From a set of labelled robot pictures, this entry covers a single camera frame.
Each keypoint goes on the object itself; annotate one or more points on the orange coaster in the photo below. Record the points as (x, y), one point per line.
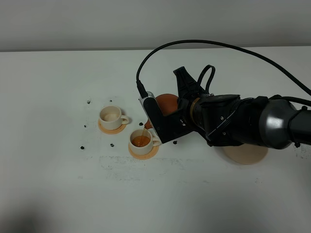
(149, 155)
(116, 131)

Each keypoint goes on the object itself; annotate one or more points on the brown clay teapot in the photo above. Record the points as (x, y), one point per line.
(157, 108)

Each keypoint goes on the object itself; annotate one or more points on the white teacup near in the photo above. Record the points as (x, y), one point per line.
(142, 141)

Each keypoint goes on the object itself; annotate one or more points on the white teacup far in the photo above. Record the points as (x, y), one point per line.
(111, 118)

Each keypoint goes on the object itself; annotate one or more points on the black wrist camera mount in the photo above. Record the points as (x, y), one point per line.
(165, 117)

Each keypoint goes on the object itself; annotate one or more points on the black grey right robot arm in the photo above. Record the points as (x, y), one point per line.
(228, 120)

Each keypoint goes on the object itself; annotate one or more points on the white teacup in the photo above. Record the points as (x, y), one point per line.
(111, 118)
(142, 141)

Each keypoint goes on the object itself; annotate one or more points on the orange coaster far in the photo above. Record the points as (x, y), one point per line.
(116, 131)

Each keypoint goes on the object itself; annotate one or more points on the beige teapot saucer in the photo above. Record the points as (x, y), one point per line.
(246, 154)

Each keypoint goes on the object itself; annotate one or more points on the orange coaster near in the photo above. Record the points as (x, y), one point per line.
(149, 155)

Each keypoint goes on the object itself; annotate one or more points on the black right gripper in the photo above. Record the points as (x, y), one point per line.
(193, 104)

